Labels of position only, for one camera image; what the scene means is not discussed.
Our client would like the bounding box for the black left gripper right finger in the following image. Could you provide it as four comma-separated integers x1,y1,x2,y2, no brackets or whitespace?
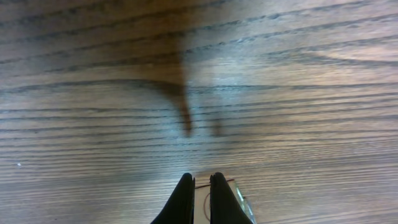
210,172,252,224

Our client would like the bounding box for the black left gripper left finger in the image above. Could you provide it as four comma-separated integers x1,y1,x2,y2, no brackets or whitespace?
151,173,195,224

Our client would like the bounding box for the wooden O block green side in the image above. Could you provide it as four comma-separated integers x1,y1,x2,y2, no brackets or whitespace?
193,179,257,224

